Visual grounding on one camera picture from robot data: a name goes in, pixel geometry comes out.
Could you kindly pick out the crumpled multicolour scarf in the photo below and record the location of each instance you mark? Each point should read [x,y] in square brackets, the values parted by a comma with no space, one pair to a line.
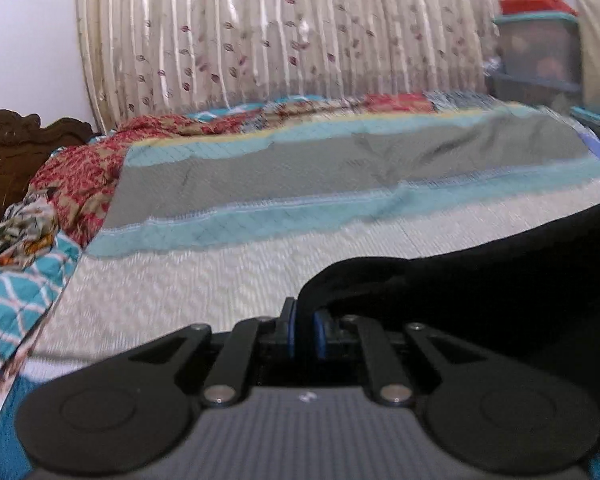
[22,230]

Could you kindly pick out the clear storage box teal lid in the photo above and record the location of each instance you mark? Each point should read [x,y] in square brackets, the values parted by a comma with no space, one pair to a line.
[540,47]

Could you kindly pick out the red floral blanket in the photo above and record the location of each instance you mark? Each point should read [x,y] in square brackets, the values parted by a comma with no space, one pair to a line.
[90,170]

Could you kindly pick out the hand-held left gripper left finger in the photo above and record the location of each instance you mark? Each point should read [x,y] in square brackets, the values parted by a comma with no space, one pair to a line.
[291,332]

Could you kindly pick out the red cloth bundle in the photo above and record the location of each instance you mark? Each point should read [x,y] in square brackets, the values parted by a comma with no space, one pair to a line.
[537,2]

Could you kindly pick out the black pants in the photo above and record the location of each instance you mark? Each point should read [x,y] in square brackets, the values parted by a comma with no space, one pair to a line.
[480,300]

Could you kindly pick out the patchwork patterned cloth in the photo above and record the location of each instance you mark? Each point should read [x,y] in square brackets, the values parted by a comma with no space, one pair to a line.
[330,105]

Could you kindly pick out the teal white lattice quilt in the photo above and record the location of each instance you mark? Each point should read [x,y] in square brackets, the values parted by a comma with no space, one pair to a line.
[15,305]

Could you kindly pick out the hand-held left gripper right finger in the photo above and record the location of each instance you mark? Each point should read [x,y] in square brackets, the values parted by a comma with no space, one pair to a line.
[321,335]

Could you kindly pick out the carved wooden headboard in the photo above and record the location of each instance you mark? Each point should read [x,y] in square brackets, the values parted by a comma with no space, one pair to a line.
[5,160]

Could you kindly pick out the beige leaf print curtain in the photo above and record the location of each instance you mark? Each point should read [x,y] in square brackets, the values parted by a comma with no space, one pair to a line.
[280,30]

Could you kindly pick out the striped patterned bedsheet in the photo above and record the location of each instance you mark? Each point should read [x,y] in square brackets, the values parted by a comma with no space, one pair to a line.
[230,270]

